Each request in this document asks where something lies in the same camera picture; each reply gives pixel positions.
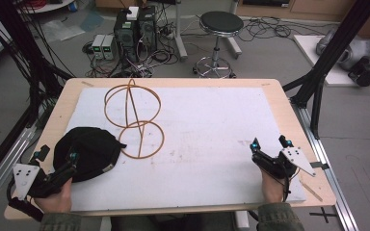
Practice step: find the grey bench power supply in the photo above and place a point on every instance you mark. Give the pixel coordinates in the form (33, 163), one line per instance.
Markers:
(97, 46)
(108, 47)

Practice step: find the thin wooden stick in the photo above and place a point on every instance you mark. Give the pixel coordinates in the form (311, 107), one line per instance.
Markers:
(311, 191)

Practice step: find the grey desk leg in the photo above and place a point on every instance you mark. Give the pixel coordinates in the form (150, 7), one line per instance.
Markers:
(234, 45)
(180, 35)

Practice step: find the aluminium rail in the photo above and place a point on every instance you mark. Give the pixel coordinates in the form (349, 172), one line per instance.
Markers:
(330, 179)
(3, 174)

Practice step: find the black hat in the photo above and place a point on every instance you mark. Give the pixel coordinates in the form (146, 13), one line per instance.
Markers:
(86, 154)

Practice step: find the clear plastic sheet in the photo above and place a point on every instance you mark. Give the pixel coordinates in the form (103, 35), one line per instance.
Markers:
(61, 30)

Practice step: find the white box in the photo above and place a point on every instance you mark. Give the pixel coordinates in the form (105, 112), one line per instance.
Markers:
(133, 13)

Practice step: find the black tape cross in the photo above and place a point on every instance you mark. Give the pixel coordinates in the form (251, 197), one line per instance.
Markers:
(323, 214)

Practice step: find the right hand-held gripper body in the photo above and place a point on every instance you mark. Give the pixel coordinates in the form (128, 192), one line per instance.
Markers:
(279, 165)

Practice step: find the white table mat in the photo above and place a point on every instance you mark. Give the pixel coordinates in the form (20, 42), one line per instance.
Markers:
(205, 144)

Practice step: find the black computer tower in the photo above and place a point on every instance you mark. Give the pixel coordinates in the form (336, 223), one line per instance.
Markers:
(147, 30)
(126, 38)

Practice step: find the black metal frame post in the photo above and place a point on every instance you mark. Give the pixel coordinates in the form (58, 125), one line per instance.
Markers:
(16, 41)
(334, 48)

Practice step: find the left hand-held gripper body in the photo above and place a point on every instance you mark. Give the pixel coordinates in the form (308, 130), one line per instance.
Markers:
(32, 184)

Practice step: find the person's right hand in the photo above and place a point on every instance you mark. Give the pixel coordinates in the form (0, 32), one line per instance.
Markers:
(271, 189)

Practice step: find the white floor board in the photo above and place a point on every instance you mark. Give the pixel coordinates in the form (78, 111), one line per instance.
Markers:
(334, 75)

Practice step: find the black device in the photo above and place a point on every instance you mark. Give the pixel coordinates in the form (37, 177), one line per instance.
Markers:
(366, 72)

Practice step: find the black tape strip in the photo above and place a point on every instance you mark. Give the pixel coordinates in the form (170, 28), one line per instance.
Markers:
(319, 165)

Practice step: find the grey robot shell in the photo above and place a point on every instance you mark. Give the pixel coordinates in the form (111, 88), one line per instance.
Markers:
(356, 51)

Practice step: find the black round stool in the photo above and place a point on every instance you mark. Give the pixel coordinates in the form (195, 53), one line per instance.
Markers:
(221, 24)

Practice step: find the person's left hand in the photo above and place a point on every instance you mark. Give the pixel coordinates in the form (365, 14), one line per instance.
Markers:
(56, 200)

